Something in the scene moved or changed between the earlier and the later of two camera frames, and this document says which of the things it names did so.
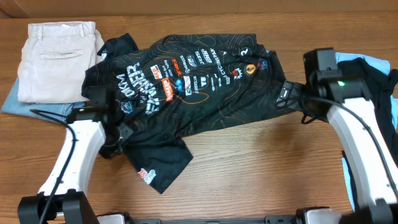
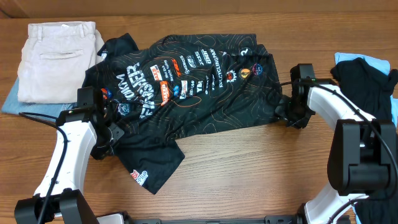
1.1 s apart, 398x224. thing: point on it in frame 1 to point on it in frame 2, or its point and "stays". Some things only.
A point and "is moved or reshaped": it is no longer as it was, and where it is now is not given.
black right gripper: x=320 y=114 to x=303 y=122
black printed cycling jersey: x=171 y=88 is moved or reshaped
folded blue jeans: x=61 y=111 stays
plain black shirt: x=382 y=88 stays
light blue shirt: x=341 y=57 stays
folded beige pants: x=53 y=59 stays
